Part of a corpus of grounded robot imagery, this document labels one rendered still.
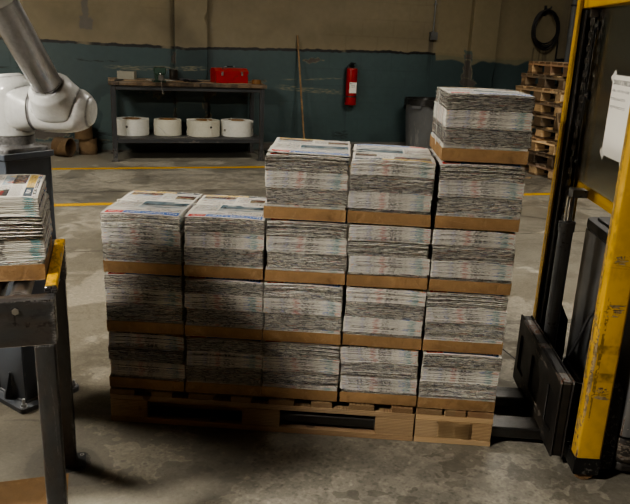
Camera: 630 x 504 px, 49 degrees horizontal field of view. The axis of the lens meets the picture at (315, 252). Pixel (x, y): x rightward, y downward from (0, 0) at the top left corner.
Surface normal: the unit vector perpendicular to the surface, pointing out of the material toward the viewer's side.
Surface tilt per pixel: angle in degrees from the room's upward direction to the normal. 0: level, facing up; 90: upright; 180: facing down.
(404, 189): 90
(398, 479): 0
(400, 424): 90
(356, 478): 0
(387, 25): 90
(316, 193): 90
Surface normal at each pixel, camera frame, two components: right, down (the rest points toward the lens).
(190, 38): 0.28, 0.29
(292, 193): -0.05, 0.29
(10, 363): -0.59, 0.22
